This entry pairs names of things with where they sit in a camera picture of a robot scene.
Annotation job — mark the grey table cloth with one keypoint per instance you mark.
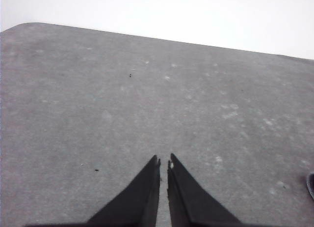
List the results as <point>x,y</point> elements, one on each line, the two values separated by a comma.
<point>122,101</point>

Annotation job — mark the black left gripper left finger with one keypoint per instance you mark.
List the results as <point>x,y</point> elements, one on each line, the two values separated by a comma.
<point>139,197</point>

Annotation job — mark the purple towel with grey hem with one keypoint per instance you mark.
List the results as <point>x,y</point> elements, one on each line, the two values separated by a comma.
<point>311,185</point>

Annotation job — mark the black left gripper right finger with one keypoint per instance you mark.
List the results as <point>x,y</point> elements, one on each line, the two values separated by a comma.
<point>189,197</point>

